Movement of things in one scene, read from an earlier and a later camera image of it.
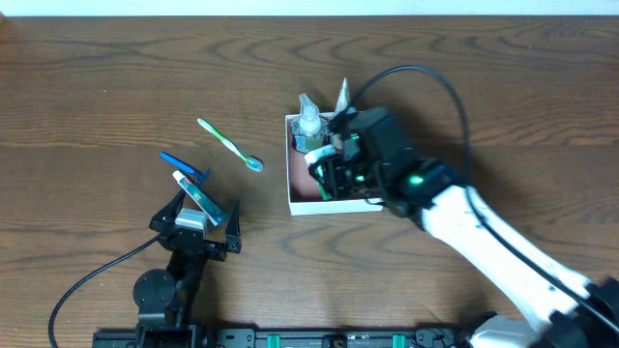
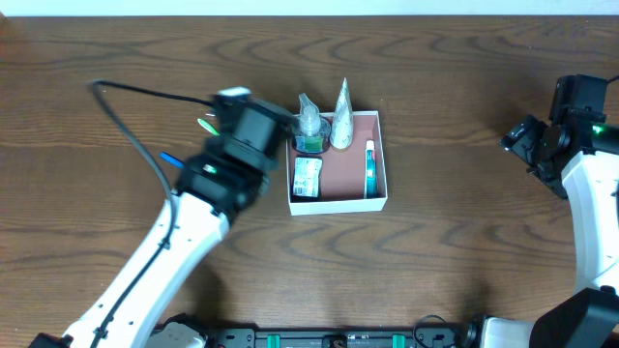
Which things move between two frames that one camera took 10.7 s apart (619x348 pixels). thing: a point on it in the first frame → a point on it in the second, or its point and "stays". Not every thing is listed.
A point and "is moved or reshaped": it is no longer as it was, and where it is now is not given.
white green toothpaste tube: x=215 y=213 is moved or reshaped
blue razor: x=199 y=174 stays
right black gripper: x=339 y=176 → x=515 y=133
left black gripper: x=204 y=245 → x=279 y=114
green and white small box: x=309 y=158 → x=307 y=179
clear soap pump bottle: x=309 y=130 stays
